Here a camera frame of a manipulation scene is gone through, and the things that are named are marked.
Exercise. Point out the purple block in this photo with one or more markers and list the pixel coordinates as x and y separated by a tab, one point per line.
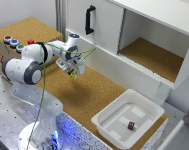
131	125

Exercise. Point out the wooden drawer box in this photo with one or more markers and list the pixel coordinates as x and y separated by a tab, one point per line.
27	30

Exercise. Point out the red button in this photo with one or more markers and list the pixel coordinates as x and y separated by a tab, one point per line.
7	38

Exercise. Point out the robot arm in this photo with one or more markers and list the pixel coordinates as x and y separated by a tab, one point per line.
22	70

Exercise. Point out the blue button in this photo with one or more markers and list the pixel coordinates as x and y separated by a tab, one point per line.
14	42

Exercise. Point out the white plastic box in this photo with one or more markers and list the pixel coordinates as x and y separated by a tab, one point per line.
110	123

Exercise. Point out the white cabinet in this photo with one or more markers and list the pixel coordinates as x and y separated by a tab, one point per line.
150	20

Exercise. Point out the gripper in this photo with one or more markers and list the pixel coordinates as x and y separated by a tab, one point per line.
76	66

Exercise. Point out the green button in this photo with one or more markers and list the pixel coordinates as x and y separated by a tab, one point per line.
20	47

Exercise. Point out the yellow block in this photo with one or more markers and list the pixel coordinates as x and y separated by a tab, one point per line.
73	75

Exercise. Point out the white sliding door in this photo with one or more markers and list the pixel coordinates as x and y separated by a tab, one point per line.
105	23

